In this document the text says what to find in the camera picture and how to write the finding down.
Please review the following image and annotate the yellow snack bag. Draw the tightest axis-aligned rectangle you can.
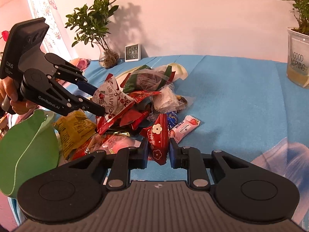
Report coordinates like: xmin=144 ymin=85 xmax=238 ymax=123
xmin=53 ymin=110 xmax=96 ymax=160

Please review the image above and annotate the pink peach snack packet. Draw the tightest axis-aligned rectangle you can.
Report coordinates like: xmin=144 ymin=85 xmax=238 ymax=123
xmin=85 ymin=134 xmax=141 ymax=154

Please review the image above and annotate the red flower snack packet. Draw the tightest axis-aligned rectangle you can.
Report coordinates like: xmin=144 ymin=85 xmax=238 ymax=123
xmin=140 ymin=114 xmax=169 ymax=165

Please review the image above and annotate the pink strawberry candy packet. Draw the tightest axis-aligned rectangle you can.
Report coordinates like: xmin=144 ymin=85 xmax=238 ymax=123
xmin=169 ymin=115 xmax=201 ymax=143

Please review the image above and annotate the red chocolate bar wrapper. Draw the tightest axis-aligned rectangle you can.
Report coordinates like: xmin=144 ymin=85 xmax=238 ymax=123
xmin=119 ymin=107 xmax=151 ymax=131

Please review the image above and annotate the red white cherry snack bag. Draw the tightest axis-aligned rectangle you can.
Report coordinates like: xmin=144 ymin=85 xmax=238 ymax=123
xmin=92 ymin=73 xmax=135 ymax=135

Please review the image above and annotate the blue foil chocolate ball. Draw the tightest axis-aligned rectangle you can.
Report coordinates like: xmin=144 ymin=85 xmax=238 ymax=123
xmin=166 ymin=111 xmax=179 ymax=129

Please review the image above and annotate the white nougat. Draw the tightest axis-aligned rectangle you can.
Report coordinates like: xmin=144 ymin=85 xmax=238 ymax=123
xmin=152 ymin=83 xmax=195 ymax=114

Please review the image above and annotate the person's left hand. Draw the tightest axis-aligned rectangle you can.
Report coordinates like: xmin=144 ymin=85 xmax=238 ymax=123
xmin=1 ymin=77 xmax=37 ymax=115

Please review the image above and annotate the potted plant in glass vase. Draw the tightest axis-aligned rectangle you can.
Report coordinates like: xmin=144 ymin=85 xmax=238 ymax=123
xmin=65 ymin=0 xmax=119 ymax=69

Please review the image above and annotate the white digital clock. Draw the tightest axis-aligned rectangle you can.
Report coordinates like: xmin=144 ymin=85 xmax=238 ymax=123
xmin=125 ymin=44 xmax=141 ymax=62

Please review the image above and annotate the green plastic basket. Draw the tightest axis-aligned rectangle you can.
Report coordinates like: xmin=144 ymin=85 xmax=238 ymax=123
xmin=1 ymin=109 xmax=59 ymax=198

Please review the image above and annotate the green red clear snack bag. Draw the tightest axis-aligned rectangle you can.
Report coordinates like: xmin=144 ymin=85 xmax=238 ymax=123
xmin=116 ymin=63 xmax=188 ymax=94

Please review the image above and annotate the blue floral tablecloth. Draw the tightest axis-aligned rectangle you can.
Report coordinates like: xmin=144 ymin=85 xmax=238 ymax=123
xmin=84 ymin=55 xmax=308 ymax=229

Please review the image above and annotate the plant in good morning cup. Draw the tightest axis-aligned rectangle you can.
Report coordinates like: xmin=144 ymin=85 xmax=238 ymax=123
xmin=280 ymin=0 xmax=308 ymax=89

